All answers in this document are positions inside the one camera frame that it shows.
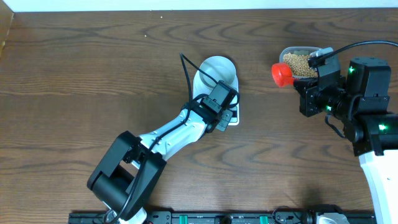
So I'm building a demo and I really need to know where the red plastic scoop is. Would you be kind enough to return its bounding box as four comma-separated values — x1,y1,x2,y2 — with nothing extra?
271,62,295,88

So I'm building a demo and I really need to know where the white digital kitchen scale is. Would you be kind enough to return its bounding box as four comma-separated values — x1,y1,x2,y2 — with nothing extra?
193,66,239,126

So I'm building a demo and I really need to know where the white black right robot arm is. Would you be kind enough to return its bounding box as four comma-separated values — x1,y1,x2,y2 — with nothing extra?
293,57,397,223

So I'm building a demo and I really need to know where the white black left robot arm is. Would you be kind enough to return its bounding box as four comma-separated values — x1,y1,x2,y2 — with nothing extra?
87,96,234,223

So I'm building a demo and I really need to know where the grey plastic bowl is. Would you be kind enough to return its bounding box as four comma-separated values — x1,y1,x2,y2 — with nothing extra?
199,56,238,90

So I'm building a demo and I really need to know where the clear container of soybeans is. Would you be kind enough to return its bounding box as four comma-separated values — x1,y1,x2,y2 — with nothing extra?
279,47,320,78

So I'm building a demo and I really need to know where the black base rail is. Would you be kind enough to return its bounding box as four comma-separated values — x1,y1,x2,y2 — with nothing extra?
68,203,377,224

